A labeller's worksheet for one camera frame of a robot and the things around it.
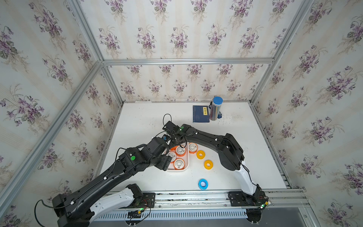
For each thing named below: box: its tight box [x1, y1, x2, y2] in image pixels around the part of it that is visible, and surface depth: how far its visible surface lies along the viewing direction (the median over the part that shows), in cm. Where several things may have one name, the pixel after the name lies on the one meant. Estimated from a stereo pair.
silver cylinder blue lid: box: [209, 96, 224, 121], surface depth 100 cm
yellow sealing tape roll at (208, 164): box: [203, 159, 214, 170], surface depth 87 cm
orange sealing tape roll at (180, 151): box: [175, 145, 187, 158], surface depth 90 cm
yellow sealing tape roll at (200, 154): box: [196, 149, 206, 160], surface depth 90 cm
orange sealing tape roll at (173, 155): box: [165, 150, 178, 164], surface depth 89 cm
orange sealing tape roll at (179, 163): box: [173, 157, 185, 170], surface depth 86 cm
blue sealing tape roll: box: [198, 178, 209, 191], surface depth 80 cm
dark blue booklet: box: [192, 105, 210, 123], surface depth 113 cm
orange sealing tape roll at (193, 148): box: [188, 142, 199, 154], surface depth 92 cm
